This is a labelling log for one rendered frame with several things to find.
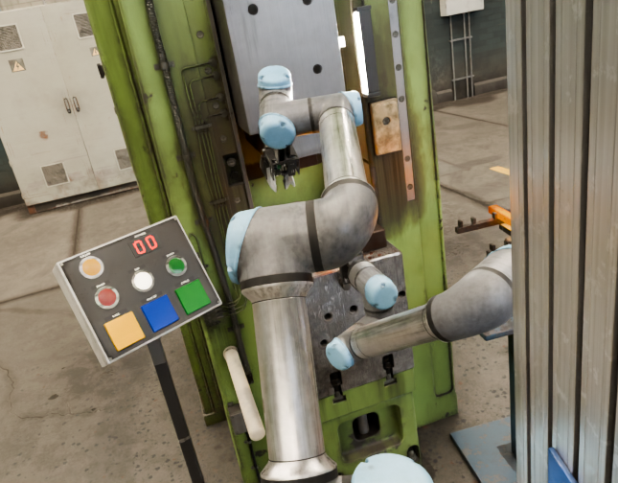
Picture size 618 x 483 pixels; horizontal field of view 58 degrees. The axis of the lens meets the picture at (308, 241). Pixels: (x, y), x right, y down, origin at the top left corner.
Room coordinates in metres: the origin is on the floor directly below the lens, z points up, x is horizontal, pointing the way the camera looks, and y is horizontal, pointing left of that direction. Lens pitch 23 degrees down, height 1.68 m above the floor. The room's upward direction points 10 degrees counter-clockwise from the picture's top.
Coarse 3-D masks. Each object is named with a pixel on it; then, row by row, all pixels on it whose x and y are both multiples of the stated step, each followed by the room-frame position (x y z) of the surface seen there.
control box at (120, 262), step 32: (160, 224) 1.46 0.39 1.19; (96, 256) 1.34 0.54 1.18; (128, 256) 1.37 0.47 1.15; (160, 256) 1.40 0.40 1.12; (192, 256) 1.44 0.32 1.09; (64, 288) 1.29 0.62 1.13; (96, 288) 1.28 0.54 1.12; (128, 288) 1.31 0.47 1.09; (160, 288) 1.35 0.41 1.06; (96, 320) 1.23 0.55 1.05; (96, 352) 1.23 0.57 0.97; (128, 352) 1.21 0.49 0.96
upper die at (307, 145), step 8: (248, 136) 1.92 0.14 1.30; (256, 136) 1.77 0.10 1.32; (296, 136) 1.61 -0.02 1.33; (304, 136) 1.62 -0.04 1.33; (312, 136) 1.62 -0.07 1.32; (256, 144) 1.80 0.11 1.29; (264, 144) 1.66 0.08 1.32; (296, 144) 1.61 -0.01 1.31; (304, 144) 1.61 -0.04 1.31; (312, 144) 1.62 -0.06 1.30; (320, 144) 1.63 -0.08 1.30; (296, 152) 1.61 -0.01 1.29; (304, 152) 1.61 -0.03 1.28; (312, 152) 1.62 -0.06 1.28; (320, 152) 1.63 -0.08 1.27
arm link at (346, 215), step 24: (336, 96) 1.19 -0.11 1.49; (312, 120) 1.17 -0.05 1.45; (336, 120) 1.10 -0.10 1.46; (360, 120) 1.17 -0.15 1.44; (336, 144) 1.01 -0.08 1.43; (336, 168) 0.94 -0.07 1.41; (360, 168) 0.95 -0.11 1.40; (336, 192) 0.86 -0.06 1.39; (360, 192) 0.86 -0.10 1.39; (336, 216) 0.80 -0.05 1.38; (360, 216) 0.82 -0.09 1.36; (336, 240) 0.78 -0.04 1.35; (360, 240) 0.80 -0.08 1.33; (336, 264) 0.79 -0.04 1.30
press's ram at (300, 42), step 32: (224, 0) 1.58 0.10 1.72; (256, 0) 1.60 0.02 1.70; (288, 0) 1.62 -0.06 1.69; (320, 0) 1.64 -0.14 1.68; (224, 32) 1.64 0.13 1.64; (256, 32) 1.60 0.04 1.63; (288, 32) 1.62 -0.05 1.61; (320, 32) 1.64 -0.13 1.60; (224, 64) 1.77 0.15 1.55; (256, 64) 1.59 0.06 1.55; (288, 64) 1.61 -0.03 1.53; (320, 64) 1.63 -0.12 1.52; (256, 96) 1.59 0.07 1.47; (256, 128) 1.58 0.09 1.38
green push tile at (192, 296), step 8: (184, 288) 1.36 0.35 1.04; (192, 288) 1.37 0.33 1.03; (200, 288) 1.38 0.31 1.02; (184, 296) 1.35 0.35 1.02; (192, 296) 1.36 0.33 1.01; (200, 296) 1.37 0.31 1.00; (184, 304) 1.34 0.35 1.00; (192, 304) 1.35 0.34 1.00; (200, 304) 1.36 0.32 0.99; (208, 304) 1.37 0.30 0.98; (192, 312) 1.34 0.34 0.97
